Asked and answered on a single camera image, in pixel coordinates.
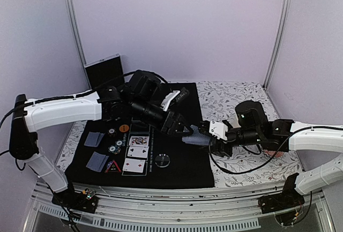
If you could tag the red patterned bowl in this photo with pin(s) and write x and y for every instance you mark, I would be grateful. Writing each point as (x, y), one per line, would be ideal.
(273, 153)

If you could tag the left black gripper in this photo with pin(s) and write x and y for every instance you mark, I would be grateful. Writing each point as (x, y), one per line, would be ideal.
(173, 129)

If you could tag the floral white tablecloth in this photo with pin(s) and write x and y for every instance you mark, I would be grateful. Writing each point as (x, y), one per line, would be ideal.
(217, 101)

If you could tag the orange big blind button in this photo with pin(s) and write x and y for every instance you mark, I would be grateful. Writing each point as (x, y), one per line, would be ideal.
(124, 128)

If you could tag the aluminium poker chip case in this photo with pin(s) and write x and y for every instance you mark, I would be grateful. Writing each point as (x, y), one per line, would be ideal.
(106, 71)

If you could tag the right aluminium frame post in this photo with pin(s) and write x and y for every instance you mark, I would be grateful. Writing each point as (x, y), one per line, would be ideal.
(277, 43)

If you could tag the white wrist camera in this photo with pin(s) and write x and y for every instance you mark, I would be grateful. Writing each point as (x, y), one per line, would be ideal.
(213, 128)
(175, 97)

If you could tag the face-up clubs card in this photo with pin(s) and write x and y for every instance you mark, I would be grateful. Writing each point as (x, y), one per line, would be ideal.
(137, 152)

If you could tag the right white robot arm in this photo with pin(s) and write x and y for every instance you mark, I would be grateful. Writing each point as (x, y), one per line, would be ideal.
(280, 135)

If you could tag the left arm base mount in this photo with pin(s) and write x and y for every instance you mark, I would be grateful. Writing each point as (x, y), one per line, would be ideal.
(85, 201)

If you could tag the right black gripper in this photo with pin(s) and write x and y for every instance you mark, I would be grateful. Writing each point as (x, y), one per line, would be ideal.
(220, 150)

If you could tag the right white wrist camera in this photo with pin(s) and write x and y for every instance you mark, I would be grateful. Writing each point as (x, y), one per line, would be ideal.
(213, 128)

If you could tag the face-up diamond card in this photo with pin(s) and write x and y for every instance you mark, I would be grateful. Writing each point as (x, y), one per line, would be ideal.
(133, 165)

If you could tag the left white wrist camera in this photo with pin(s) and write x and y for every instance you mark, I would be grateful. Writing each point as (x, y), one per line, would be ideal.
(175, 97)

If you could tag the green white poker chip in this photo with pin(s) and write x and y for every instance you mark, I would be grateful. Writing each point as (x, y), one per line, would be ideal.
(114, 149)
(118, 143)

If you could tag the left aluminium frame post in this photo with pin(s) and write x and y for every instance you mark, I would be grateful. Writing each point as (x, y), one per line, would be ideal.
(75, 31)

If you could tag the black poker mat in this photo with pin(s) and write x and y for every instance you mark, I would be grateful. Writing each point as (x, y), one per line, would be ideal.
(189, 164)

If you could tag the red black triangle piece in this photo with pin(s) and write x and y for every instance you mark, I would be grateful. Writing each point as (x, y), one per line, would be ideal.
(114, 168)

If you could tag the aluminium frame post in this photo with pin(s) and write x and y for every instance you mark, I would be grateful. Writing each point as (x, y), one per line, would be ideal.
(277, 43)
(75, 31)

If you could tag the aluminium front rail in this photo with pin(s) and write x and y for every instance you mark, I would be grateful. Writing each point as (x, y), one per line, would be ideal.
(209, 209)

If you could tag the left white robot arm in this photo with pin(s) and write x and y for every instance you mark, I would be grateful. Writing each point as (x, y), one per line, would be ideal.
(29, 117)

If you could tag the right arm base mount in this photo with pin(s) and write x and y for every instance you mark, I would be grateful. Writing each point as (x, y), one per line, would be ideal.
(287, 198)

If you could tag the face-up queen card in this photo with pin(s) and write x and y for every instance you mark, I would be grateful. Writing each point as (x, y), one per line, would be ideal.
(139, 141)

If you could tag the blue playing card deck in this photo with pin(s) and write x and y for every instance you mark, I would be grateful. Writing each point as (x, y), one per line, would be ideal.
(196, 138)

